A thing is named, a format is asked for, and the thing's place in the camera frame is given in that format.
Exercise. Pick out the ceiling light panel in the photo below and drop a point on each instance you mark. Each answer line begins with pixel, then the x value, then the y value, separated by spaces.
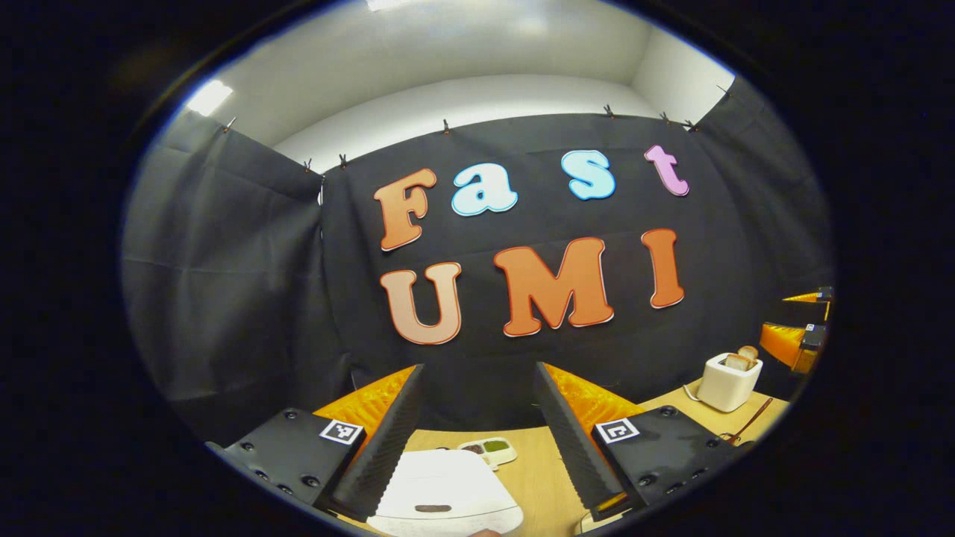
pixel 209 98

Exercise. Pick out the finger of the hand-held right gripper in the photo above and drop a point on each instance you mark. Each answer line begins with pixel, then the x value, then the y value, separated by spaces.
pixel 783 341
pixel 809 297

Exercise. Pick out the white rice cooker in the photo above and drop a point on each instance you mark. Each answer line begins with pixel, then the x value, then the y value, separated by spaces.
pixel 448 485

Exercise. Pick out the black backdrop cloth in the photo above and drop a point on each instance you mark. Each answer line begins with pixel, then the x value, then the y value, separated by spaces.
pixel 246 283

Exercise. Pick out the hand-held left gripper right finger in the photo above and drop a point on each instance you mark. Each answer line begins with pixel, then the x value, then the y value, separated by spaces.
pixel 574 455

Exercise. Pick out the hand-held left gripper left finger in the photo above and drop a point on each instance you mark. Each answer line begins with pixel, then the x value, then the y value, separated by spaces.
pixel 384 447

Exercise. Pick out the toast bread slice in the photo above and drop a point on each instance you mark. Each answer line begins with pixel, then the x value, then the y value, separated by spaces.
pixel 737 363
pixel 749 352

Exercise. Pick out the brown wooden spoon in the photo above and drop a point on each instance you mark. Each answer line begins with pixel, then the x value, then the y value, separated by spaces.
pixel 753 419

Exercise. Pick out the white toaster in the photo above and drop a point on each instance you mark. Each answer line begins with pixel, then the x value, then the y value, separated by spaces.
pixel 727 388

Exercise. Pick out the white divided grain dish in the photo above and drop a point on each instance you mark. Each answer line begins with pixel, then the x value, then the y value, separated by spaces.
pixel 489 450

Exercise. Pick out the row of cloth clips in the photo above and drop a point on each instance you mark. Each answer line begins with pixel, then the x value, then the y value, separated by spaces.
pixel 445 126

